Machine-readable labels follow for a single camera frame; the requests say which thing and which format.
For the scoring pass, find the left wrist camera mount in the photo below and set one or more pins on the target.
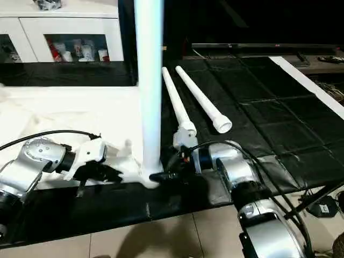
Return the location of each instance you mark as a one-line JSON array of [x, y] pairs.
[[88, 155]]

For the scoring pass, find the white plastic table top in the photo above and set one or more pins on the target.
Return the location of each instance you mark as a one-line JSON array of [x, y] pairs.
[[70, 118]]

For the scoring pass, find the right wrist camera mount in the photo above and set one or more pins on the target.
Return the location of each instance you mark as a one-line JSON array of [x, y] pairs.
[[185, 140]]

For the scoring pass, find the white plastic table leg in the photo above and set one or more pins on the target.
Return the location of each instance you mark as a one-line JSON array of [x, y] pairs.
[[149, 80], [176, 102], [201, 97]]

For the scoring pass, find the black work mat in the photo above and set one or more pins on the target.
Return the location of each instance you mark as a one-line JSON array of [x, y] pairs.
[[290, 140]]

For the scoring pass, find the white glass-door cabinet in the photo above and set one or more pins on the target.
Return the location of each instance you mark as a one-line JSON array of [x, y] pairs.
[[59, 27]]

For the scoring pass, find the small grey metal object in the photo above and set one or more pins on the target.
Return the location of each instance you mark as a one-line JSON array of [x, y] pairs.
[[47, 4]]

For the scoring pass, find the large black cabinet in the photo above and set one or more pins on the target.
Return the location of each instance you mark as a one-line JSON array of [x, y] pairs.
[[252, 21]]

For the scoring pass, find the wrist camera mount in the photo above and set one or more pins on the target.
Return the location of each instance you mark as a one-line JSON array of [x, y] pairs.
[[185, 140], [88, 155]]

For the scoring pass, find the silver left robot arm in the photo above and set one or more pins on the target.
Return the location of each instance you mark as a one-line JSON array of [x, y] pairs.
[[24, 169]]

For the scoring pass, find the small white jar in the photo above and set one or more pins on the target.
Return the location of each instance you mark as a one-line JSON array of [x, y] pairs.
[[86, 51]]

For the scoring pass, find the small red bottle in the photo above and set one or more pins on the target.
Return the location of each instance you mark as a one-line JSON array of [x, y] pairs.
[[54, 51]]

